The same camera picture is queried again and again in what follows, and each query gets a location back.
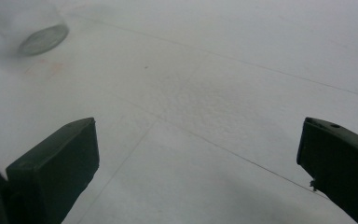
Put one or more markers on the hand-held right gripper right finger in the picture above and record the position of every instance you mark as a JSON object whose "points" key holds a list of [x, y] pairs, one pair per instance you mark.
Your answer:
{"points": [[341, 161]]}

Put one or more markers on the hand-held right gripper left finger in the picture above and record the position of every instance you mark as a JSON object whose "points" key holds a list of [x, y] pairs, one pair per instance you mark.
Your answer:
{"points": [[56, 168]]}

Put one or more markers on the white foam board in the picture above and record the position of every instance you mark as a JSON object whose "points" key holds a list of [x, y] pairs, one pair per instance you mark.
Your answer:
{"points": [[205, 93]]}

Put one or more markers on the clear glass jar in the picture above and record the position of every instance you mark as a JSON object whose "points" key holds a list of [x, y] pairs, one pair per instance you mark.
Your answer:
{"points": [[28, 25]]}

